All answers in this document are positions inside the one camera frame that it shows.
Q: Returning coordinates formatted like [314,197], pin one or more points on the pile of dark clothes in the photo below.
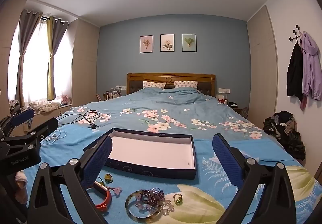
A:
[286,130]

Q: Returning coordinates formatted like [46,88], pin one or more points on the white patterned pillow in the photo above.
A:
[154,85]
[186,84]

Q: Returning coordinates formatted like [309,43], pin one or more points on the blue floral duvet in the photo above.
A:
[176,105]

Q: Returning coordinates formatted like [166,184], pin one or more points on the black jacket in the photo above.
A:
[294,73]

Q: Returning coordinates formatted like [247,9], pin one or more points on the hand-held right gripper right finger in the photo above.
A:
[226,161]

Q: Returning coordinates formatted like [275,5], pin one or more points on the beige framed flower picture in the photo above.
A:
[167,42]

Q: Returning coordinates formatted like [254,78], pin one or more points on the dark blue shallow box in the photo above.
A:
[151,148]

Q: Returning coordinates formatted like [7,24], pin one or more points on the blue fern print blanket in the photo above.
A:
[208,181]

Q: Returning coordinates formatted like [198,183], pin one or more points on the small pink fan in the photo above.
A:
[66,99]

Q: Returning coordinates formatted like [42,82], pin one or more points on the orange smart watch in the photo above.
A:
[105,200]

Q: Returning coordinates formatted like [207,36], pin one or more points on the red box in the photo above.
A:
[221,100]

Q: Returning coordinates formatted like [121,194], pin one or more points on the person's left hand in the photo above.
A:
[21,183]

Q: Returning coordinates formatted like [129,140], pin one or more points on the olive and grey curtain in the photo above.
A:
[56,42]

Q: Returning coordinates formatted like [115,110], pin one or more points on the wooden bed headboard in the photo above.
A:
[171,77]

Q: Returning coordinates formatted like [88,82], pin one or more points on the black wall coat rack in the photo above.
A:
[297,34]

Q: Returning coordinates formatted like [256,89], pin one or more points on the heap of light clothes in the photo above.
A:
[44,107]

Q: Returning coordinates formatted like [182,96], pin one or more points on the green framed leaf picture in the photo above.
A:
[189,42]

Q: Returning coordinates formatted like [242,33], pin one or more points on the tortoiseshell bangle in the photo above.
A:
[129,207]

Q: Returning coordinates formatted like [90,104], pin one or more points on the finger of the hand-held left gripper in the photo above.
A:
[44,127]
[22,116]

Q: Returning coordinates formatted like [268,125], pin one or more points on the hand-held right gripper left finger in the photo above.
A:
[98,161]

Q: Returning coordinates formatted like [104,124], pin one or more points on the white earphones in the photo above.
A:
[56,136]

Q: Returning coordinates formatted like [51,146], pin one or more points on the white wall socket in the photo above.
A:
[224,90]
[120,87]

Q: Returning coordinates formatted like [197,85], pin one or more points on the beige wardrobe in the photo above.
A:
[261,75]
[85,68]

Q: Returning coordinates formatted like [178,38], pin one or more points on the pink framed flower picture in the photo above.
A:
[146,44]

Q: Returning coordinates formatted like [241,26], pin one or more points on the purple jacket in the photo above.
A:
[312,62]

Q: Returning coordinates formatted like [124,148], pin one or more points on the bedside clutter of cosmetics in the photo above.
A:
[109,95]

